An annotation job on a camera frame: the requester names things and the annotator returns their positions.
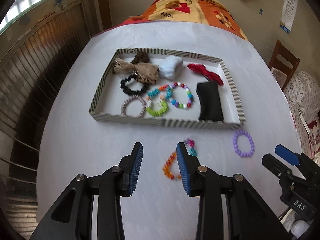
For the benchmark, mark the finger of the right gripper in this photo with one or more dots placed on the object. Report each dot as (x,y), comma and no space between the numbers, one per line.
(286,154)

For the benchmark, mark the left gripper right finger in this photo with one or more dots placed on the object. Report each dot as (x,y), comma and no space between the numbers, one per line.
(188,165)

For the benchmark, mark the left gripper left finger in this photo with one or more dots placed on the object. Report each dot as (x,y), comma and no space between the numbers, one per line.
(131,170)

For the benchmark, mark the black fabric headband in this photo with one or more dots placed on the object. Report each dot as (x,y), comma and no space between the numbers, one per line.
(210,104)

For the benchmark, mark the red satin bow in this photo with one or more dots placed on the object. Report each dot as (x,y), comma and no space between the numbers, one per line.
(201,69)

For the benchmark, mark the white fluffy scrunchie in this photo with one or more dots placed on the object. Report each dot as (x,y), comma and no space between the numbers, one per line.
(170,67)

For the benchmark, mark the dark brown scrunchie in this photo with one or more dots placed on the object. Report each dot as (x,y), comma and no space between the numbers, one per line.
(141,57)

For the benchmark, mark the white table cover cloth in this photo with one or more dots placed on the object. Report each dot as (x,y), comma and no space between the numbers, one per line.
(73,142)

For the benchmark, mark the floral bedding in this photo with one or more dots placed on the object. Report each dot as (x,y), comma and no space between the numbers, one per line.
(302,94)

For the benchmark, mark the striped black white box tray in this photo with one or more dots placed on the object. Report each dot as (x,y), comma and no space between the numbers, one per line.
(170,103)

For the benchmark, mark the wooden chair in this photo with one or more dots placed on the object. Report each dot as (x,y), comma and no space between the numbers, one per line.
(283,64)

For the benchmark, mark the orange patterned love blanket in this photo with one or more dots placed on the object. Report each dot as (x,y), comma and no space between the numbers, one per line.
(207,12)

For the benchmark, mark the wall calendar poster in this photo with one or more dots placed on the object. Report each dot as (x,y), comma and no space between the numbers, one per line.
(288,15)

